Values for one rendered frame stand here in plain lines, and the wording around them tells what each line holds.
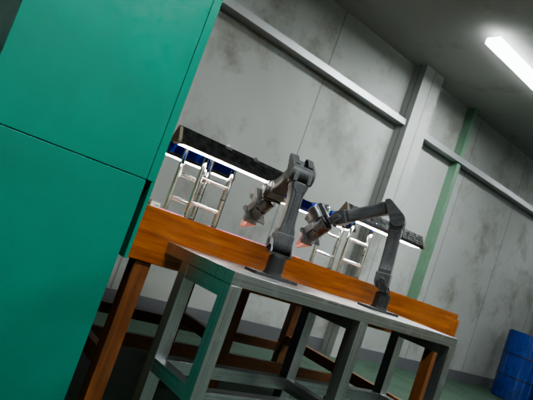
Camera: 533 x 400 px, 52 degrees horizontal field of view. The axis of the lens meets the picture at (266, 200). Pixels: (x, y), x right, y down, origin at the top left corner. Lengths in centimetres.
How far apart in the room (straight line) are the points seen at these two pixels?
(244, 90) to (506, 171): 399
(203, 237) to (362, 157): 349
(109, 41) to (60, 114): 27
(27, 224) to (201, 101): 265
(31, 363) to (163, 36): 109
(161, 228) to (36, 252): 41
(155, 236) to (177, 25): 70
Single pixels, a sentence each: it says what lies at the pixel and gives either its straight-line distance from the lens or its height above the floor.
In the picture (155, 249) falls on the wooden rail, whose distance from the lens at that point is 189.
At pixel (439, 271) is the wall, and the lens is 655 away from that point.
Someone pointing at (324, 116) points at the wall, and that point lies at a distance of 492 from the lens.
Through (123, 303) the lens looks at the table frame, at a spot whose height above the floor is 43.
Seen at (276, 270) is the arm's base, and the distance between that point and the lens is 186.
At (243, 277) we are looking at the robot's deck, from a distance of 157.
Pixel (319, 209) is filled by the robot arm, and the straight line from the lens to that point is 238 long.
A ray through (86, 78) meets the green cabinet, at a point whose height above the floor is 106.
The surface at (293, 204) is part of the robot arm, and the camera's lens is 191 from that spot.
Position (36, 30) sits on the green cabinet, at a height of 112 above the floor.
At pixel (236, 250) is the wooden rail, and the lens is 203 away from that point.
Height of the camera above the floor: 76
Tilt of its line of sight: 5 degrees up
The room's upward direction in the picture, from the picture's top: 19 degrees clockwise
